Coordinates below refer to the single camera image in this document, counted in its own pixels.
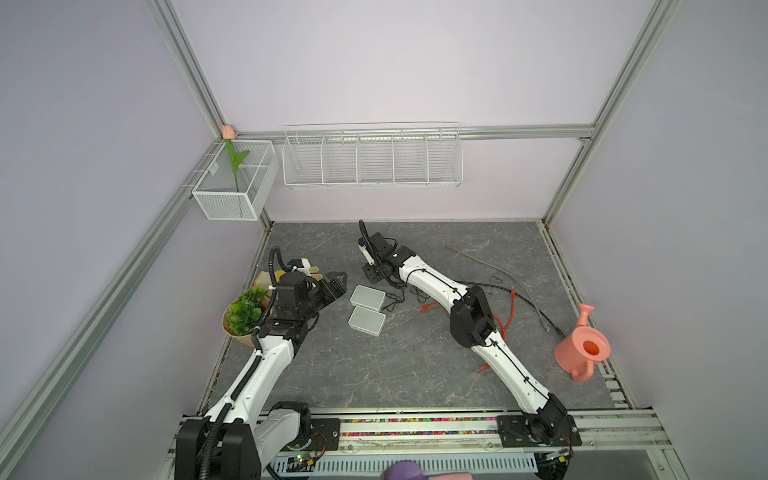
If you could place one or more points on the potted green plant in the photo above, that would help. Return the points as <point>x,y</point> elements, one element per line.
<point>245,314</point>

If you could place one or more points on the pink watering can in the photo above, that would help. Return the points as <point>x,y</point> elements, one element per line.
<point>580,352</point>

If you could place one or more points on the white wire wall basket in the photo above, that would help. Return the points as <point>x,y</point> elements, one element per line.
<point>391,154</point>

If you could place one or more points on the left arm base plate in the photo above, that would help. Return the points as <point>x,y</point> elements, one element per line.
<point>324,434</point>

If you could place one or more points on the yellow work glove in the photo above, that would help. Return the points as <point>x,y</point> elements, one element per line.
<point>264,280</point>

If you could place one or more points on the black power adapter with cable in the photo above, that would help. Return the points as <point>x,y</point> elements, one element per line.
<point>393,299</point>

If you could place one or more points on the artificial pink tulip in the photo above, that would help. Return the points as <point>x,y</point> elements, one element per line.
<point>236,158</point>

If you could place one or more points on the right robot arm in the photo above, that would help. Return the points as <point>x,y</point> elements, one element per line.
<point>473,326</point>

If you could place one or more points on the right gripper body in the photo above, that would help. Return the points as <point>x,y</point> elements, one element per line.
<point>374,272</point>

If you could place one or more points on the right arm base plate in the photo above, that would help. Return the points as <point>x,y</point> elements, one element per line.
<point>524,430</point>

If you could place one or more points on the white mesh corner basket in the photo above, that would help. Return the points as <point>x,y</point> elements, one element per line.
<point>215,190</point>

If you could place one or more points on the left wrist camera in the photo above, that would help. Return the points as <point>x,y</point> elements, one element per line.
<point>299,264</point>

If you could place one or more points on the upper white network switch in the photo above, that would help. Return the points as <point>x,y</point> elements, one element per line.
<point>368,298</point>

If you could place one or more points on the purple object at bottom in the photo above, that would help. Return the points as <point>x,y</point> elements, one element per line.
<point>404,470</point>

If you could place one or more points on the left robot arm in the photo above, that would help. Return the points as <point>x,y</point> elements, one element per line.
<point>231,441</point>

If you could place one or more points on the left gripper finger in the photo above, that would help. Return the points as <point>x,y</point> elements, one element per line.
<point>336,279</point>
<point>335,289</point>

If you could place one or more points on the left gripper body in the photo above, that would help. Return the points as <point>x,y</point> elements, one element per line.
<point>319,295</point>

